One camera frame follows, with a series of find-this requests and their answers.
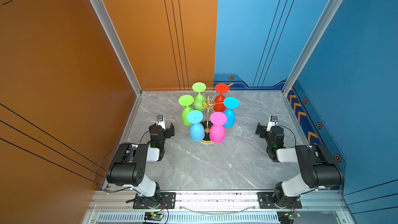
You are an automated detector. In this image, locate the red wine glass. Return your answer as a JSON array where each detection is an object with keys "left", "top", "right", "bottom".
[{"left": 213, "top": 84, "right": 229, "bottom": 112}]

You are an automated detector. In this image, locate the blue wine glass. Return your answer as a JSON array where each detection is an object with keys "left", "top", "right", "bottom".
[
  {"left": 187, "top": 110, "right": 205, "bottom": 142},
  {"left": 223, "top": 97, "right": 239, "bottom": 128}
]

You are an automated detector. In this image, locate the left green circuit board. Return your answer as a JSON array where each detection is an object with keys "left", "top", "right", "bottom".
[{"left": 143, "top": 212, "right": 164, "bottom": 224}]

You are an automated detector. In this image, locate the green circuit board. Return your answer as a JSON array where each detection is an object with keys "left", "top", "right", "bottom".
[
  {"left": 277, "top": 212, "right": 301, "bottom": 224},
  {"left": 143, "top": 212, "right": 164, "bottom": 224}
]

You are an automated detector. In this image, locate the blue wine glass front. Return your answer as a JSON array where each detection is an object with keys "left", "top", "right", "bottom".
[{"left": 187, "top": 110, "right": 205, "bottom": 142}]

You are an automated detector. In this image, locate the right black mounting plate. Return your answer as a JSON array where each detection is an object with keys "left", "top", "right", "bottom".
[{"left": 257, "top": 191, "right": 302, "bottom": 209}]

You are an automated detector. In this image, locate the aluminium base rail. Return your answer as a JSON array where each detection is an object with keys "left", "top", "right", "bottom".
[{"left": 83, "top": 190, "right": 355, "bottom": 224}]

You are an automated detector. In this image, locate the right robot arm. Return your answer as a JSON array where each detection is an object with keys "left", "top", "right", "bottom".
[{"left": 256, "top": 122, "right": 344, "bottom": 208}]

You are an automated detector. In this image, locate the green wine glass left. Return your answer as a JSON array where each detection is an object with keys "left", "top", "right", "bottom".
[{"left": 179, "top": 95, "right": 194, "bottom": 126}]

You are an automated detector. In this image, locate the right green circuit board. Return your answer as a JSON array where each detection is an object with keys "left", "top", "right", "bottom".
[{"left": 277, "top": 212, "right": 301, "bottom": 224}]

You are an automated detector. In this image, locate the pink wine glass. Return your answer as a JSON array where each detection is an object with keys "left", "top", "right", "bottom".
[{"left": 209, "top": 112, "right": 227, "bottom": 143}]

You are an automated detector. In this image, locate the black mounting plate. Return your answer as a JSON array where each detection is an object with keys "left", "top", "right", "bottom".
[
  {"left": 257, "top": 191, "right": 302, "bottom": 209},
  {"left": 133, "top": 192, "right": 176, "bottom": 209}
]

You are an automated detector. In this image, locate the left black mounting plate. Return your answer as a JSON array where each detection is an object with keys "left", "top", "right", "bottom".
[{"left": 133, "top": 192, "right": 176, "bottom": 209}]

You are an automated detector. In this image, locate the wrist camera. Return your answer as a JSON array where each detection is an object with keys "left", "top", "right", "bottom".
[
  {"left": 266, "top": 116, "right": 278, "bottom": 132},
  {"left": 156, "top": 115, "right": 166, "bottom": 130}
]

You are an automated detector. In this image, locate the green wine glass back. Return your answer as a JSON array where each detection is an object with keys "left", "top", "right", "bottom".
[{"left": 192, "top": 82, "right": 206, "bottom": 111}]

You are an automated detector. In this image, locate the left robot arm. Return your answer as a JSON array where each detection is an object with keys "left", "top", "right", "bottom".
[{"left": 107, "top": 124, "right": 175, "bottom": 209}]

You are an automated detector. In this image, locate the gold wine glass rack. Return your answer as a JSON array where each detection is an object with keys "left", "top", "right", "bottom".
[{"left": 200, "top": 94, "right": 217, "bottom": 145}]

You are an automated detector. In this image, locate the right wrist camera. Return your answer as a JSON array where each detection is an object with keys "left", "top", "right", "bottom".
[{"left": 266, "top": 116, "right": 278, "bottom": 132}]

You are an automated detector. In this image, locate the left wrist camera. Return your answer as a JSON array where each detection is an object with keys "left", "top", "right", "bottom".
[{"left": 156, "top": 115, "right": 166, "bottom": 130}]

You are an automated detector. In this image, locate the green wine glass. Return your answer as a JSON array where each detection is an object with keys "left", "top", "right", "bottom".
[
  {"left": 192, "top": 82, "right": 206, "bottom": 111},
  {"left": 179, "top": 95, "right": 194, "bottom": 126}
]

